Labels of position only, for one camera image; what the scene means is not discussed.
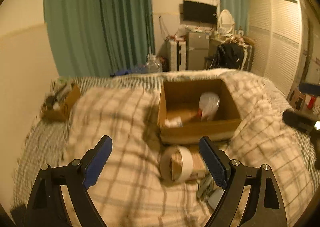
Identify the blue white tissue pack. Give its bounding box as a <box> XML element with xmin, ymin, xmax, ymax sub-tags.
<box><xmin>196</xmin><ymin>174</ymin><xmax>218</xmax><ymax>202</ymax></box>

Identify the small brown cardboard package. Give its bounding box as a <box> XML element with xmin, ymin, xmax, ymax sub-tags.
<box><xmin>189</xmin><ymin>145</ymin><xmax>208</xmax><ymax>180</ymax></box>

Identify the white tape roll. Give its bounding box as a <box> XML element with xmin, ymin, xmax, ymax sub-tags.
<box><xmin>160</xmin><ymin>145</ymin><xmax>193</xmax><ymax>184</ymax></box>

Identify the small stool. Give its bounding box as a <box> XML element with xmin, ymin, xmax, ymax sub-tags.
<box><xmin>288</xmin><ymin>87</ymin><xmax>306</xmax><ymax>111</ymax></box>

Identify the light blue round object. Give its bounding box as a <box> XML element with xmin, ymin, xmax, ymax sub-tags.
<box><xmin>208</xmin><ymin>188</ymin><xmax>224</xmax><ymax>210</ymax></box>

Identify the green checkered bed sheet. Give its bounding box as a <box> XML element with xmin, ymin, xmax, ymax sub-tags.
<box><xmin>12</xmin><ymin>73</ymin><xmax>165</xmax><ymax>209</ymax></box>

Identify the white louvered wardrobe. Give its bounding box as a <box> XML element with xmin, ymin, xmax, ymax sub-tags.
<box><xmin>248</xmin><ymin>0</ymin><xmax>303</xmax><ymax>96</ymax></box>

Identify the black bag on chair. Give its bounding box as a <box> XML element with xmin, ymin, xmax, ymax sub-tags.
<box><xmin>215</xmin><ymin>43</ymin><xmax>244</xmax><ymax>69</ymax></box>

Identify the plaid beige blanket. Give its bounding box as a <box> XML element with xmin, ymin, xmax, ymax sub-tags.
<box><xmin>61</xmin><ymin>69</ymin><xmax>315</xmax><ymax>226</ymax></box>

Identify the white oval vanity mirror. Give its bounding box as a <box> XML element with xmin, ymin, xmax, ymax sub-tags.
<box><xmin>217</xmin><ymin>9</ymin><xmax>235</xmax><ymax>35</ymax></box>

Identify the small cardboard box with clutter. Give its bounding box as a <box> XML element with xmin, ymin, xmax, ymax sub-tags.
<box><xmin>41</xmin><ymin>83</ymin><xmax>81</xmax><ymax>122</ymax></box>

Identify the grey mini fridge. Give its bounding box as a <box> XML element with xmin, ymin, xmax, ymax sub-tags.
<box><xmin>187</xmin><ymin>31</ymin><xmax>209</xmax><ymax>70</ymax></box>

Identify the large open cardboard box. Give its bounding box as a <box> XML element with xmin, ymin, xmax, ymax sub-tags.
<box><xmin>157</xmin><ymin>79</ymin><xmax>241</xmax><ymax>145</ymax></box>

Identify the white suitcase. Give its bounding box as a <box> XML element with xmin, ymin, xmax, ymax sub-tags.
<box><xmin>167</xmin><ymin>39</ymin><xmax>187</xmax><ymax>72</ymax></box>

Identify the large clear water jug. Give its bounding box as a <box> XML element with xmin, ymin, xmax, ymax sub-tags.
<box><xmin>146</xmin><ymin>54</ymin><xmax>162</xmax><ymax>73</ymax></box>

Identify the green curtain left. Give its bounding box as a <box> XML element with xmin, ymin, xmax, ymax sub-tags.
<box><xmin>43</xmin><ymin>0</ymin><xmax>155</xmax><ymax>77</ymax></box>

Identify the black wall television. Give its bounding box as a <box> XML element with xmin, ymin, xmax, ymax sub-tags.
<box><xmin>183</xmin><ymin>0</ymin><xmax>217</xmax><ymax>24</ymax></box>

